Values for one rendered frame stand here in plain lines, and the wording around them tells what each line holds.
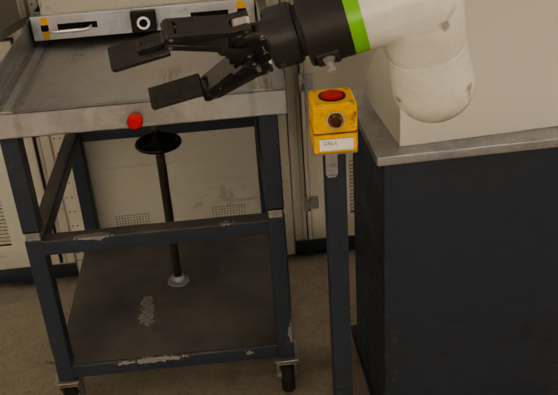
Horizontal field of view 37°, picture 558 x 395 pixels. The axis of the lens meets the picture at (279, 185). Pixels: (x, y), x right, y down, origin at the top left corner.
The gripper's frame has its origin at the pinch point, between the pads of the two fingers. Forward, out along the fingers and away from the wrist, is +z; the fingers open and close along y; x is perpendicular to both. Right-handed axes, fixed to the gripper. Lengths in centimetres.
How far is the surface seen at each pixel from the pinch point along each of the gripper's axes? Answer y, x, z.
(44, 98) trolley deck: 61, 31, 38
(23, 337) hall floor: 134, -3, 87
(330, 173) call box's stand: 59, -2, -16
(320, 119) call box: 49, 6, -17
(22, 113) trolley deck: 55, 27, 41
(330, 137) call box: 52, 3, -18
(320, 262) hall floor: 169, 2, 2
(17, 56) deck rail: 69, 47, 47
